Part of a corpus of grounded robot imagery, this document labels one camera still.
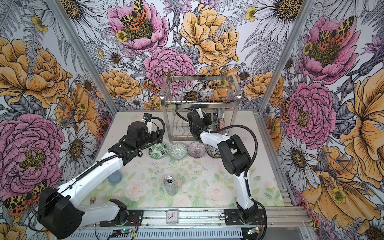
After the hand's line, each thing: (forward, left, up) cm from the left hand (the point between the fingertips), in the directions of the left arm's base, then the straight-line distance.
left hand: (154, 132), depth 82 cm
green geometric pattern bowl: (0, -11, -19) cm, 22 cm away
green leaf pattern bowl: (0, +1, -20) cm, 20 cm away
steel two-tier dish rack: (+42, -41, -8) cm, 59 cm away
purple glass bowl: (+1, -23, -20) cm, 30 cm away
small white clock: (-36, -10, -19) cm, 42 cm away
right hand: (+16, -33, -5) cm, 37 cm away
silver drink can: (-26, -10, -8) cm, 29 cm away
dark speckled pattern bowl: (-1, -33, -19) cm, 39 cm away
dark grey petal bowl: (+24, -38, -10) cm, 46 cm away
